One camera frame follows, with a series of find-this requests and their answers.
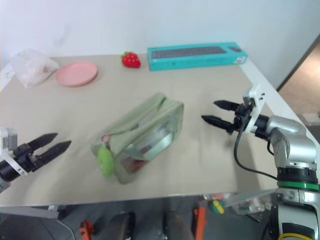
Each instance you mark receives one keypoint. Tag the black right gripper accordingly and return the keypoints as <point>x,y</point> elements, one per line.
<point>241,116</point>

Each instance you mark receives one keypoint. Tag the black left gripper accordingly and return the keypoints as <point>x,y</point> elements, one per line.
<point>26,157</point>

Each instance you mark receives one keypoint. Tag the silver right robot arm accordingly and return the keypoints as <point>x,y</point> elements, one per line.
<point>292,160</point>

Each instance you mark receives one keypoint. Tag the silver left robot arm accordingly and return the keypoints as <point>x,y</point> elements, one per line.
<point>5,172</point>

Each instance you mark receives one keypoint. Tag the green pencil case pouch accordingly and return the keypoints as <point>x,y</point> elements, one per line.
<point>152,117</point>

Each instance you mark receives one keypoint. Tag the teal keyboard box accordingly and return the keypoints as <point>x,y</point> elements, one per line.
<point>195,60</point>

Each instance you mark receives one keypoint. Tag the pink round plate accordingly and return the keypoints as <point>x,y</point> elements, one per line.
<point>76,74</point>

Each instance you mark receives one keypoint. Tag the clear plastic bag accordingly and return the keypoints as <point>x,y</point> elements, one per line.
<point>31,68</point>

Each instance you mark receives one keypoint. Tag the beige table cloth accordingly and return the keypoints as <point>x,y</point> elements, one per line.
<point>130,130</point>

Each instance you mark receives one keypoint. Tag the orange metal stand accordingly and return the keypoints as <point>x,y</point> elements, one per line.
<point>87,228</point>
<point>200,218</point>

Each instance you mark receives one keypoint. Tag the clear bag of small items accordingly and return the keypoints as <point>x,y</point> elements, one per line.
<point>247,202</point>

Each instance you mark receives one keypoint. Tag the red strawberry toy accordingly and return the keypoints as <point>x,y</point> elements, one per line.
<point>130,60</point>

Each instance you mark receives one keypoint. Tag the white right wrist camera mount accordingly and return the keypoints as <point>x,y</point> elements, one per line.
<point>253,106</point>

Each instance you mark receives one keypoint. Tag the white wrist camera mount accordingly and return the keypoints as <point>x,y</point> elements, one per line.
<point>253,106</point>
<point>8,147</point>

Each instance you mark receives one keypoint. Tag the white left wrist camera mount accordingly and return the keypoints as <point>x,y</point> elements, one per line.
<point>8,147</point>

